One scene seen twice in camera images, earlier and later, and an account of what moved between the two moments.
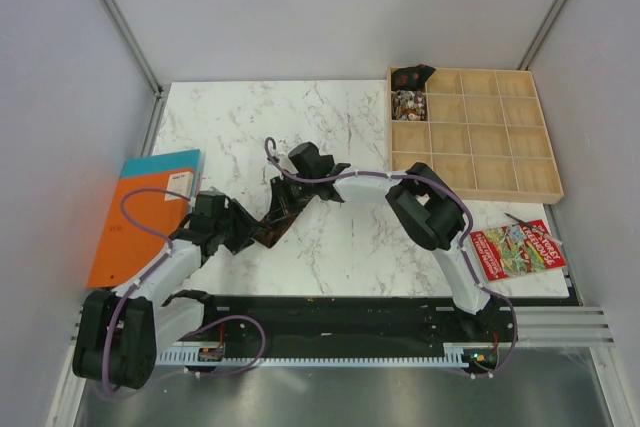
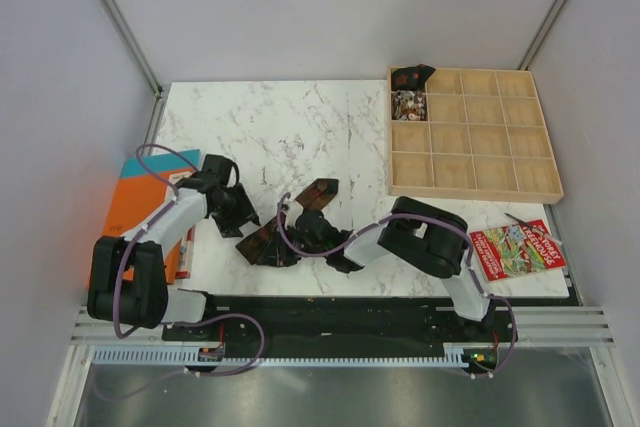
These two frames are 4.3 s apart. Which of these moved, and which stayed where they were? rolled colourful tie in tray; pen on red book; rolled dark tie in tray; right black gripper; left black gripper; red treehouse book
Moved: right black gripper; left black gripper
Stayed: rolled colourful tie in tray; red treehouse book; pen on red book; rolled dark tie in tray
